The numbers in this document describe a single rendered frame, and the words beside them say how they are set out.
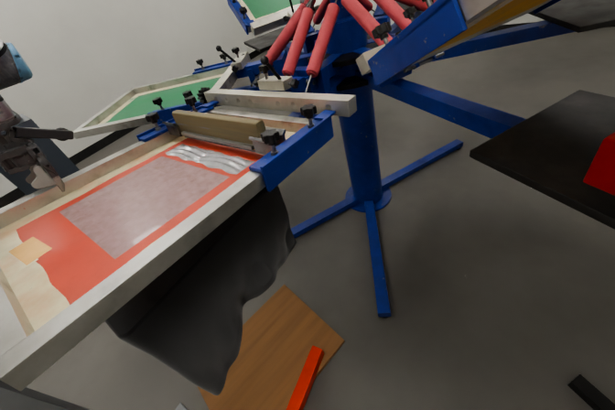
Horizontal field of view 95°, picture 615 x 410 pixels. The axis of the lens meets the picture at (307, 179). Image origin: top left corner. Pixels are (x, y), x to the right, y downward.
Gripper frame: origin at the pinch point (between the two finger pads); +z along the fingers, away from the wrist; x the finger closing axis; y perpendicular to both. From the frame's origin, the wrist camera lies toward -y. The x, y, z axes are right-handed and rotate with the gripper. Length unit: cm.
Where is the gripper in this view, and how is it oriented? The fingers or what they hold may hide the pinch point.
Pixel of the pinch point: (60, 184)
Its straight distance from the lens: 107.2
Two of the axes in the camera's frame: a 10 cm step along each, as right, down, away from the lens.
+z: 1.7, 8.2, 5.5
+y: -5.7, 5.3, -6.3
